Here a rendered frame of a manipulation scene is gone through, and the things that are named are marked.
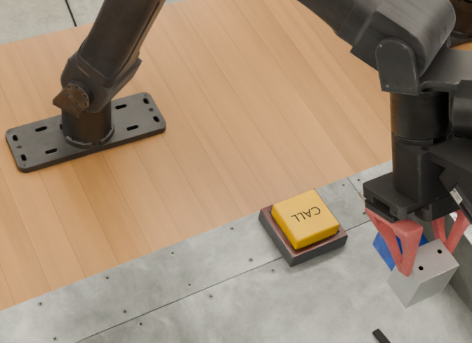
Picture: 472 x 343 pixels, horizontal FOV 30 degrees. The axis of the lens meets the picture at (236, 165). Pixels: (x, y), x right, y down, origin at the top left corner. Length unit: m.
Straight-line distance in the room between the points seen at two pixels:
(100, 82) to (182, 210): 0.19
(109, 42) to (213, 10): 0.40
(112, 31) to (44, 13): 1.58
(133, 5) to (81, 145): 0.27
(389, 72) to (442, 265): 0.23
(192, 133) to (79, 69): 0.21
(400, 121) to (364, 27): 0.10
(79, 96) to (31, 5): 1.53
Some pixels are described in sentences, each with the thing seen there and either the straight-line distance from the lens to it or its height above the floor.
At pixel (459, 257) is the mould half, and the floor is 0.85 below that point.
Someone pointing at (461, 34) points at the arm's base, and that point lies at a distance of 1.38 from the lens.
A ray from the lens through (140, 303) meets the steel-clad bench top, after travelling 1.02.
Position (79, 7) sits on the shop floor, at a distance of 2.56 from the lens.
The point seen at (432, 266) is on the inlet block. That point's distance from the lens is 0.91.
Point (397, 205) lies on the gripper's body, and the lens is 0.83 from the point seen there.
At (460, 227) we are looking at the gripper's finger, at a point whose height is 0.99.
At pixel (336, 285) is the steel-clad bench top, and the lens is 1.06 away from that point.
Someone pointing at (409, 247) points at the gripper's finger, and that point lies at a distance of 0.86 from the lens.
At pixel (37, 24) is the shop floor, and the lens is 2.51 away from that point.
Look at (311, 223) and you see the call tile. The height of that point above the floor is 0.84.
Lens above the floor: 1.68
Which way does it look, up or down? 51 degrees down
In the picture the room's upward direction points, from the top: 9 degrees clockwise
